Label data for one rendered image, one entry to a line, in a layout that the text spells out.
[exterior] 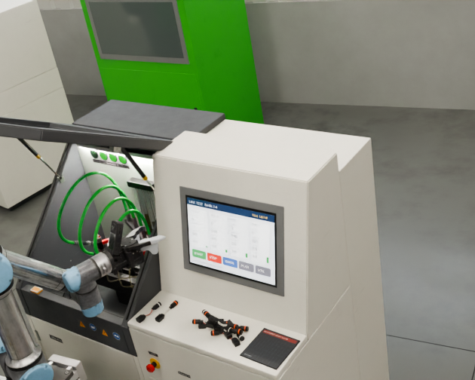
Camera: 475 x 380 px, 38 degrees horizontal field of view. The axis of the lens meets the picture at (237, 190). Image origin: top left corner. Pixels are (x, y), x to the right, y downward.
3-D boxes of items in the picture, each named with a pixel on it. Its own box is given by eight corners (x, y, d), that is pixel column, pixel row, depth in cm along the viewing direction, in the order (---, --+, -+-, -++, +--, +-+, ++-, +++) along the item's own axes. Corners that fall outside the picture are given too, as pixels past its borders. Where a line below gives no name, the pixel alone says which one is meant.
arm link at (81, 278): (65, 289, 232) (57, 269, 228) (93, 274, 237) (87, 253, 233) (75, 299, 226) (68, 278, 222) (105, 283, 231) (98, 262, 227)
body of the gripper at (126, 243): (136, 255, 245) (106, 271, 239) (129, 233, 241) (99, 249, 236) (147, 260, 239) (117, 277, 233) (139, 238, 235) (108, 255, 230)
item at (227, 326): (188, 331, 266) (185, 320, 264) (205, 314, 274) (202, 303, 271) (237, 348, 254) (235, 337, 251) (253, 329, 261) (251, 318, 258)
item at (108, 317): (31, 316, 323) (20, 289, 315) (38, 310, 326) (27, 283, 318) (130, 354, 289) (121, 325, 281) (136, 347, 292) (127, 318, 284)
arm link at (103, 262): (87, 255, 234) (97, 261, 227) (99, 248, 236) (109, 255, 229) (94, 274, 236) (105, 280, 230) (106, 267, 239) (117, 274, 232)
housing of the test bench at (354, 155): (143, 357, 403) (71, 123, 329) (173, 326, 422) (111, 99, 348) (367, 444, 326) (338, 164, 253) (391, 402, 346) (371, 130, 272)
